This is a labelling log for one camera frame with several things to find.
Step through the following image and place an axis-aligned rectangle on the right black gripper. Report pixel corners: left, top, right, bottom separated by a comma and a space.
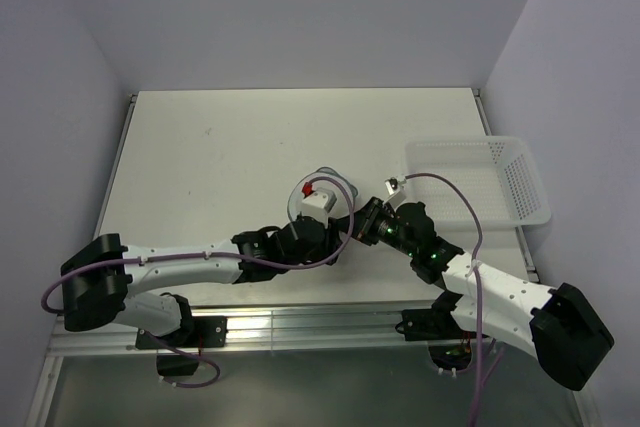
338, 196, 417, 257

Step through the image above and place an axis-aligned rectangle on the white mesh laundry bag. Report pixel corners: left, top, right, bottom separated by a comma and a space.
287, 166, 359, 221

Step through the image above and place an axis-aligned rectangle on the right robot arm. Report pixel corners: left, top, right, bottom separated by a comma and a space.
351, 198, 614, 391

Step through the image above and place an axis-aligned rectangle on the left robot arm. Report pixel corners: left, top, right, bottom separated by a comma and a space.
60, 216, 353, 346

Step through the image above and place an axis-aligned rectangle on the white plastic basket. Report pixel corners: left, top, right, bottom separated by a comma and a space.
404, 136, 551, 230

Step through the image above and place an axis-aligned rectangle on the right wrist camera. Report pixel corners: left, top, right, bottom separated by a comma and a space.
385, 176, 407, 209

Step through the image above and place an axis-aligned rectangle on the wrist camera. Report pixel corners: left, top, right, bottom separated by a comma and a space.
385, 176, 407, 209
300, 182, 337, 224

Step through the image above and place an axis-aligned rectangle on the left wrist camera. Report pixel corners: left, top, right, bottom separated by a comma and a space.
300, 182, 337, 224

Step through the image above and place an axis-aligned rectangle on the aluminium rail frame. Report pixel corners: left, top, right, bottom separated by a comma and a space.
49, 88, 572, 426

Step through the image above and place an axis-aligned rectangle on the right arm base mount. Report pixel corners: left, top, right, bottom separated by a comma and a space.
394, 308, 473, 369

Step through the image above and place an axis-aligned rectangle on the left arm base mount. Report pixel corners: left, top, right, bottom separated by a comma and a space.
134, 316, 228, 388

